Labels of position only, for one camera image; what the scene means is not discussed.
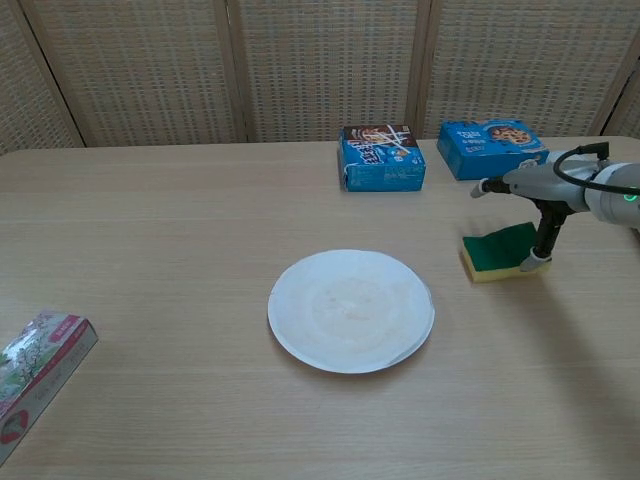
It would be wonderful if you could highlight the white round plate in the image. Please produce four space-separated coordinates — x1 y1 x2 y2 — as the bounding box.
267 248 436 375

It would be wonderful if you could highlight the blue chocolate stick snack box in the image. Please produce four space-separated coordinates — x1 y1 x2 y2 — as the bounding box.
337 124 428 194

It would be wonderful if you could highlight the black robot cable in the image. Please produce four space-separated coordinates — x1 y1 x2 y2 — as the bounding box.
552 142 640 195

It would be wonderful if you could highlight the woven wooden folding screen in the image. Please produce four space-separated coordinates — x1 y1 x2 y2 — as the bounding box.
0 0 640 156

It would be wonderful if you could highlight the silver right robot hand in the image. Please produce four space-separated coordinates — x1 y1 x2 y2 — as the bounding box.
469 160 599 273

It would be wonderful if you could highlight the blue chocolate chip cookie box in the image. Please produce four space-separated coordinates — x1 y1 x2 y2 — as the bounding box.
436 118 550 182

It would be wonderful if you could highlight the yellow green sponge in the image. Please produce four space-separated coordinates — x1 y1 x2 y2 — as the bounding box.
460 223 553 285

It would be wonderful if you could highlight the floral printed paper box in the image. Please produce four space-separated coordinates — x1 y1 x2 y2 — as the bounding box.
0 310 99 466

